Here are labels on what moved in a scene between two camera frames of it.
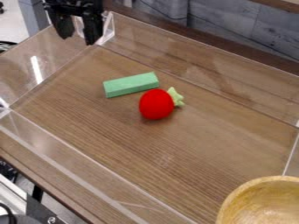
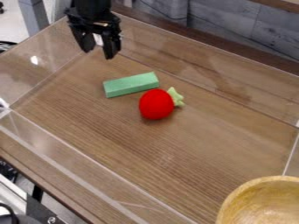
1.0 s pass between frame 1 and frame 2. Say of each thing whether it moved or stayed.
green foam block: stayed
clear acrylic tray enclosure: stayed
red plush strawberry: stayed
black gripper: moved
